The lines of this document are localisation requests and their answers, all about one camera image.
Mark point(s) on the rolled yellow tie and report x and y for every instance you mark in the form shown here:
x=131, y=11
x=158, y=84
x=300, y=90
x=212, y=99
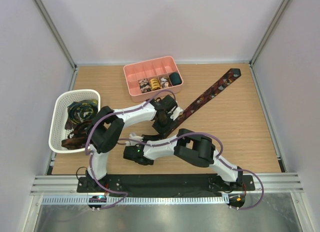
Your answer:
x=154, y=84

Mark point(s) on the rolled white floral tie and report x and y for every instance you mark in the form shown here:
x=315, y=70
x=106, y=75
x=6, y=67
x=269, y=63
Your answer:
x=165, y=82

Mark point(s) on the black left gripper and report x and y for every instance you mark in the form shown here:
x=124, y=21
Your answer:
x=164, y=130

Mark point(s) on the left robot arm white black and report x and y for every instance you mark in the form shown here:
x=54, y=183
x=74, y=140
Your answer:
x=106, y=127

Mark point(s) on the pink divided organizer tray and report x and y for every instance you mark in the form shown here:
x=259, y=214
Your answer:
x=154, y=68

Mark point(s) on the right aluminium frame post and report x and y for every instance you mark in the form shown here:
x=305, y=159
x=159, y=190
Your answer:
x=284, y=4

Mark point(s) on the left aluminium frame post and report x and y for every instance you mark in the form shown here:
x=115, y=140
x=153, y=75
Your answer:
x=48, y=20

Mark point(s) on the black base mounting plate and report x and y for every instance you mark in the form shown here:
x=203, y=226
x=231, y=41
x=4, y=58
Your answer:
x=173, y=186

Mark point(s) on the white perforated plastic basket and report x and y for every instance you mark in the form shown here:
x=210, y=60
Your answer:
x=60, y=116

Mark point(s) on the dark red patterned tie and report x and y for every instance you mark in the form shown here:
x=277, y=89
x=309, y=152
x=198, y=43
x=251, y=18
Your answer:
x=227, y=79

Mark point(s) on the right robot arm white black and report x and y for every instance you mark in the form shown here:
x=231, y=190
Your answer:
x=194, y=148

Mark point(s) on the rolled dark teal tie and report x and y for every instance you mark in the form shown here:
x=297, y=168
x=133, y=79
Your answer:
x=175, y=79

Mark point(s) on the perforated metal cable rail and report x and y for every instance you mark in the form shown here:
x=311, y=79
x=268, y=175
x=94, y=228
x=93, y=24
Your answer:
x=100, y=200

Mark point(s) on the aluminium frame post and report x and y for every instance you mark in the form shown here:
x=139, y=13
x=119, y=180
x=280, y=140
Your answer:
x=48, y=20
x=284, y=4

